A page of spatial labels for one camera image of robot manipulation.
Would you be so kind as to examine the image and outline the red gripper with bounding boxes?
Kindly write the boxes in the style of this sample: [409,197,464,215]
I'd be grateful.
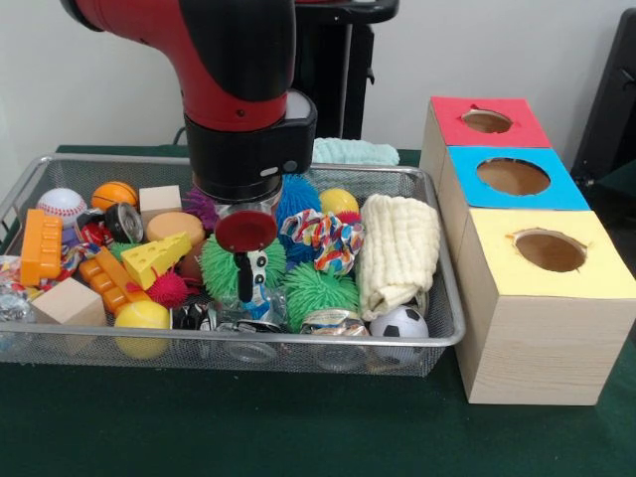
[217,206,279,304]

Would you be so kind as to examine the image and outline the multicoloured patterned cloth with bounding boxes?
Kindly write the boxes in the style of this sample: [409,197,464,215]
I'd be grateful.
[278,209,366,276]

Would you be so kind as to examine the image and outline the yellow toy cheese wedge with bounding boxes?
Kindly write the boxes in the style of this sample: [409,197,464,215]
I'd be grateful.
[121,232,193,291]

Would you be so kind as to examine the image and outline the cream waffle cloth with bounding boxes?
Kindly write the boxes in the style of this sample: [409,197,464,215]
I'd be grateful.
[358,194,442,321]

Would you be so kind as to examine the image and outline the clear mesh bin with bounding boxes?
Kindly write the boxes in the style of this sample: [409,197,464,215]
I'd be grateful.
[0,154,468,376]

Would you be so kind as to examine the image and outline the wooden box with three holes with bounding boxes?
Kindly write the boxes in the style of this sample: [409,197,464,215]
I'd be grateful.
[420,96,636,406]

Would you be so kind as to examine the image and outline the green spiky ball with face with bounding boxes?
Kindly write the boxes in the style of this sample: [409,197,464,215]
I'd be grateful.
[202,234,289,301]

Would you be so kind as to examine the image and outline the yellow tennis ball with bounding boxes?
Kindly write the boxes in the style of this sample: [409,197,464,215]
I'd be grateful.
[114,301,172,359]

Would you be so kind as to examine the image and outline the dark green tablecloth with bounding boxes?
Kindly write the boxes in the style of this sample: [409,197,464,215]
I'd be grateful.
[0,144,636,477]

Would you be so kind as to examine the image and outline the small soccer ball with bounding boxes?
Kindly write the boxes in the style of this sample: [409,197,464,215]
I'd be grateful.
[370,306,430,341]

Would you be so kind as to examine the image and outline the mint green cloth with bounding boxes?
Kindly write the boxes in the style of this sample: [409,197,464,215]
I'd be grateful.
[313,137,400,167]

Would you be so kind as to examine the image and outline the plain wooden cube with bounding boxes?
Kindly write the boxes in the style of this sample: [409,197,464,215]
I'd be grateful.
[30,276,107,329]

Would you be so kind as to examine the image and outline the white baseball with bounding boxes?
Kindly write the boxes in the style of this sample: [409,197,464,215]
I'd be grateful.
[37,187,88,232]

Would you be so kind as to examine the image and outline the orange toy building block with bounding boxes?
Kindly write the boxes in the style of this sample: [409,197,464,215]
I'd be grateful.
[18,209,64,289]

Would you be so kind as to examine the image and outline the black chair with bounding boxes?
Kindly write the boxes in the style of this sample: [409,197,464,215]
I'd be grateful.
[571,10,636,200]

